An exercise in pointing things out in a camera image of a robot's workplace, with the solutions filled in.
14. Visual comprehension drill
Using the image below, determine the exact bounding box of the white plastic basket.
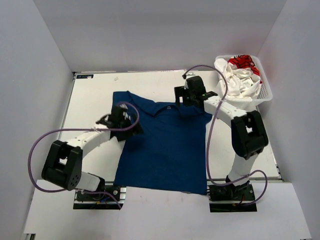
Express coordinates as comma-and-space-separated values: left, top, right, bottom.
215, 55, 273, 108

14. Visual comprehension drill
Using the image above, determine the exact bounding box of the blue t shirt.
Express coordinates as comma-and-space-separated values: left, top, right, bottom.
112, 91, 212, 195

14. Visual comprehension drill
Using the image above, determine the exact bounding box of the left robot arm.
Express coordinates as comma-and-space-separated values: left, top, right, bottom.
41, 103, 140, 200

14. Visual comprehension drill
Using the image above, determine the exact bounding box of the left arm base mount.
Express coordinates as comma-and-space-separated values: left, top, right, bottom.
73, 181, 127, 210

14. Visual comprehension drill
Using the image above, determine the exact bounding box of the purple cable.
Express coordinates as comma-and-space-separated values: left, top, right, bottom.
27, 101, 140, 210
181, 64, 268, 206

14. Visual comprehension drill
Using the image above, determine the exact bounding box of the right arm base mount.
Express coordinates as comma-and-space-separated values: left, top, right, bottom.
207, 183, 257, 213

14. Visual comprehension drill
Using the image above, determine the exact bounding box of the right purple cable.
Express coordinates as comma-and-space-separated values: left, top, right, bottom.
181, 64, 268, 206

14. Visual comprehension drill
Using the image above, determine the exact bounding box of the red printed white t shirt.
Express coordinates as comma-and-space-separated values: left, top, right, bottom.
227, 54, 262, 84

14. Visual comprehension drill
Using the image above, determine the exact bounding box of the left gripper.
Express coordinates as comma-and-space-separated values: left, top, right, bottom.
117, 113, 145, 142

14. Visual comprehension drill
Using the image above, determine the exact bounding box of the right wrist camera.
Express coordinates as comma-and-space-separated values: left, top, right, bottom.
182, 71, 196, 80

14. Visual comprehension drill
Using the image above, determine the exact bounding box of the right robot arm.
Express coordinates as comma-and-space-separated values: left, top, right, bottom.
113, 76, 269, 200

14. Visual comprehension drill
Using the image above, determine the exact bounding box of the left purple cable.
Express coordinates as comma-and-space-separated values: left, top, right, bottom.
27, 101, 140, 210

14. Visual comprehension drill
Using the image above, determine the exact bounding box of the blue table label sticker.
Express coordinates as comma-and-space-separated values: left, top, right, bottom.
76, 74, 94, 79

